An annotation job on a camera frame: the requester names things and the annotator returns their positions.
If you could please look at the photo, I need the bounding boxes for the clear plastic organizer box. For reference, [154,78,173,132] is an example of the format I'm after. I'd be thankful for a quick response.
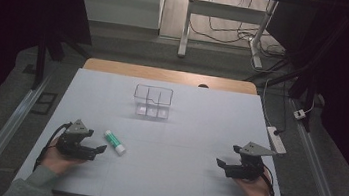
[130,83,176,122]

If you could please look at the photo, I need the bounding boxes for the person's right hand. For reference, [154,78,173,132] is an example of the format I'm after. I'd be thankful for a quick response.
[232,163,280,196]

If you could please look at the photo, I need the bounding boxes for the black floor plate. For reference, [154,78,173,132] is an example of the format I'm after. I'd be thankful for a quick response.
[30,90,59,118]

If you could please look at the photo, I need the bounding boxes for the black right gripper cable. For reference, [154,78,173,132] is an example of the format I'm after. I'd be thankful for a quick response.
[257,167,279,196]

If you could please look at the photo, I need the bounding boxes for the aluminium rail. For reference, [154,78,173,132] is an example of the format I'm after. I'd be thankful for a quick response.
[277,97,349,196]
[0,68,54,196]

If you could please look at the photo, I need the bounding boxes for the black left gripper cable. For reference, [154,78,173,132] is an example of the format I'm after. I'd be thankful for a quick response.
[32,118,74,176]

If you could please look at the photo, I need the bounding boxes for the white table mat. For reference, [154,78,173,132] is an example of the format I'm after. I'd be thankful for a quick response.
[12,61,303,196]

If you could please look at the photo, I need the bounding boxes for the white desk frame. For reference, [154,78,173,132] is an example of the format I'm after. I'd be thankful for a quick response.
[176,0,280,72]

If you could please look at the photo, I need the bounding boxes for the white power strip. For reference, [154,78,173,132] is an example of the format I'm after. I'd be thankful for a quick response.
[262,124,291,157]

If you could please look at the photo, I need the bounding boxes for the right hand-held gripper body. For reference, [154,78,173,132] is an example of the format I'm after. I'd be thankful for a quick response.
[224,138,280,185]

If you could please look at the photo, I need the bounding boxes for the tangle of floor cables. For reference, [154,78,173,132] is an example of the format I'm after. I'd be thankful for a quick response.
[184,0,293,75]

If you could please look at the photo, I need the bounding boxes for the person's left hand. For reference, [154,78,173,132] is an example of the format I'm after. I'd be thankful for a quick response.
[38,135,91,180]

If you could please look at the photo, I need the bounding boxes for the black stand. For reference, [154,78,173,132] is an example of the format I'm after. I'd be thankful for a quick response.
[29,24,95,97]

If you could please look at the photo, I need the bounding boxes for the small white adapter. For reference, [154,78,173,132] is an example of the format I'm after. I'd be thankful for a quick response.
[292,108,308,122]

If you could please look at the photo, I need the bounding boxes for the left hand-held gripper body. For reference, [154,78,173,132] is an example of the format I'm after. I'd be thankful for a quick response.
[53,116,100,163]

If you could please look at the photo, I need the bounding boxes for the wooden table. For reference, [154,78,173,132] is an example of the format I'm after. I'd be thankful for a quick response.
[81,56,261,96]

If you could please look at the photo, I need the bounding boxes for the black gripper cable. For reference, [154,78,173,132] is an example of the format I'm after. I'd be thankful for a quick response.
[257,167,279,196]
[32,118,74,176]

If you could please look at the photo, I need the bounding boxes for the green and white glue stick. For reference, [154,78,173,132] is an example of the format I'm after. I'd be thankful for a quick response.
[101,129,129,157]

